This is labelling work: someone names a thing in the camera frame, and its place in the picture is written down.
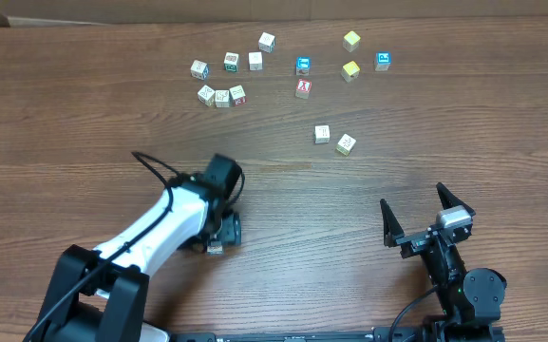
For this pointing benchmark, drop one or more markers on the blue top block right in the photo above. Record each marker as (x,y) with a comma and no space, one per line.
(382,61)

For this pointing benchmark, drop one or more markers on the wooden block far left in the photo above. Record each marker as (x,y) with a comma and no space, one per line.
(199,70)

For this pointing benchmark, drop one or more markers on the wooden block blue side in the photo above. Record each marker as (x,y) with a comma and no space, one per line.
(214,248)

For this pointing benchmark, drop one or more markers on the yellow top block upper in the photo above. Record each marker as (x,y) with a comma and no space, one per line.
(351,41)

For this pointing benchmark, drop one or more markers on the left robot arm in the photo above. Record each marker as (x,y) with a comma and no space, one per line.
(100,294)

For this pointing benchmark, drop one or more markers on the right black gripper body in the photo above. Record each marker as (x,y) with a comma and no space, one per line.
(425,236)

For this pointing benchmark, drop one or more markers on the wooden block top centre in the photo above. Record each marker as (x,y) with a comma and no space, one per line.
(266,42)

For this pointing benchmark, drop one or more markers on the blue top block centre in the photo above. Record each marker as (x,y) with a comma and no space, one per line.
(302,66)

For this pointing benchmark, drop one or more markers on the yellow top block lower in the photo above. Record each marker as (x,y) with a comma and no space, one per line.
(350,71)

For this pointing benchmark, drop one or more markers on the wooden block red side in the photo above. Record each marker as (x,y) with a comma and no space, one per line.
(238,95)

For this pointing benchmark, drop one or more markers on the wooden block yellow side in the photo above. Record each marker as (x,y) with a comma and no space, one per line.
(345,144)

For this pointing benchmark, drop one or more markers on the wooden block letter X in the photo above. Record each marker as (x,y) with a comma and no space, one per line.
(207,95)

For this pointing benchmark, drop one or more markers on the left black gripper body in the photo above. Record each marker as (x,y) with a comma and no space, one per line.
(228,229)

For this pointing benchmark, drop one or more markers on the cardboard sheet at back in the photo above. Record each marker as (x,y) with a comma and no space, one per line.
(181,11)

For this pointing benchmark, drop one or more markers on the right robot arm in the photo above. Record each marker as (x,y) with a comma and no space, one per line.
(470,300)

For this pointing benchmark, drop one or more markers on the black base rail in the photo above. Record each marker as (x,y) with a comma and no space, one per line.
(302,337)

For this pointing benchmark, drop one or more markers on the plain wooden block upper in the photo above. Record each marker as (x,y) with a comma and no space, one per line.
(255,61)

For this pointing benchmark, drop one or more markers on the green side wooden block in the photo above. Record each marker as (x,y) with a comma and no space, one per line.
(231,62)

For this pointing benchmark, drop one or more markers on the red letter wooden block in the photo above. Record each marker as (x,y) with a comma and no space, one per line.
(303,89)

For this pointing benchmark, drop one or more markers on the plain wooden block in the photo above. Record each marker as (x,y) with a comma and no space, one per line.
(255,61)
(322,134)

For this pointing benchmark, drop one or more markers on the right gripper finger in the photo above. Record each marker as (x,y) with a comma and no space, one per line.
(393,231)
(449,200)

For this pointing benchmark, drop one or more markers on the wooden block elephant picture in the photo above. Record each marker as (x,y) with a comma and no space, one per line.
(222,98)

